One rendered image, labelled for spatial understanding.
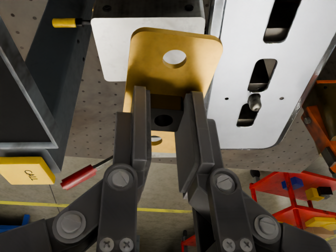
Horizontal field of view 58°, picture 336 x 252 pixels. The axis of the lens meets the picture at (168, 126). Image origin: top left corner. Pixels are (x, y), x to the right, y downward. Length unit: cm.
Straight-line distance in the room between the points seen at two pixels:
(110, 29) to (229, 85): 27
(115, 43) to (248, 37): 21
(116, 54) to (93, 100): 71
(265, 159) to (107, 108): 72
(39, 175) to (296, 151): 112
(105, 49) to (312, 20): 28
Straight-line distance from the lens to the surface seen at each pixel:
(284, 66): 50
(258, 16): 43
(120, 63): 31
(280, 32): 47
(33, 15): 84
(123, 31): 29
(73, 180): 52
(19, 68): 27
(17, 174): 44
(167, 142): 18
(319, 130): 60
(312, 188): 312
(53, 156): 43
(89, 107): 105
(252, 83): 53
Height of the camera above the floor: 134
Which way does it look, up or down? 35 degrees down
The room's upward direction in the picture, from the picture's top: 179 degrees clockwise
